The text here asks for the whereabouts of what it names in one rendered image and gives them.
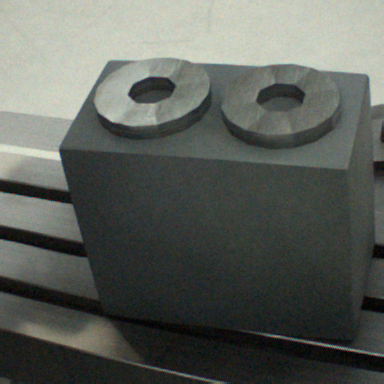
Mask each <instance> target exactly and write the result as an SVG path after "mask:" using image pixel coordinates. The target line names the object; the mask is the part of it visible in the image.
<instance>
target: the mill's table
mask: <svg viewBox="0 0 384 384"><path fill-rule="evenodd" d="M374 225H375V244H374V249H373V254H372V258H371V264H370V270H369V276H368V281H367V285H366V289H365V293H364V298H363V302H362V306H361V311H360V315H359V320H358V324H357V329H356V333H355V336H354V338H353V339H352V340H336V339H328V338H314V337H306V336H291V335H283V334H268V333H260V332H253V331H237V330H230V329H222V328H214V327H199V326H190V325H183V324H175V323H167V322H159V321H151V320H144V319H136V318H128V317H120V316H113V315H107V314H105V313H104V311H103V309H102V305H101V301H100V299H99V295H98V292H97V289H96V285H95V282H94V279H93V276H92V272H91V269H90V266H89V262H88V259H87V253H86V249H85V245H84V243H83V239H82V236H81V233H80V229H79V226H78V222H77V220H76V216H75V213H74V206H73V203H72V199H71V196H70V193H69V189H68V186H67V183H66V176H65V173H64V170H63V166H62V163H61V161H59V160H53V159H48V158H43V157H37V156H31V155H29V156H26V155H21V154H15V153H10V152H5V151H0V376H1V377H5V378H8V379H12V380H15V381H18V382H22V383H25V384H384V213H383V212H378V211H375V222H374Z"/></svg>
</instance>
